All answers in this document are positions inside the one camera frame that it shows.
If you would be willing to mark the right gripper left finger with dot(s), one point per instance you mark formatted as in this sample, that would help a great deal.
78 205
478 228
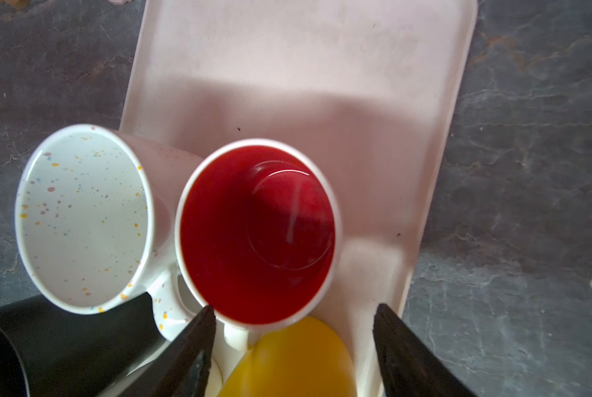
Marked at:
183 368

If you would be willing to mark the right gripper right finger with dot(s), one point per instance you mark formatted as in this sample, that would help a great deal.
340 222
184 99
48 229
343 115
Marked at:
407 366

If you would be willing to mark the yellow mug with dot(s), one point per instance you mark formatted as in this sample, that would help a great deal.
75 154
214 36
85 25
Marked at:
305 359

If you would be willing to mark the black mug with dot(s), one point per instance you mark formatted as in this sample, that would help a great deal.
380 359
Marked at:
47 351

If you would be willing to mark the red mug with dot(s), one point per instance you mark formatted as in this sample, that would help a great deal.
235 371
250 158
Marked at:
258 233

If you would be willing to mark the white mug centre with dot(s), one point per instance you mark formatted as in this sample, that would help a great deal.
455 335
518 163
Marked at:
95 214

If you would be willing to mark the beige serving tray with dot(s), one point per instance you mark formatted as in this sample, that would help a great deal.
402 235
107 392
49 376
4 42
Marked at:
365 89

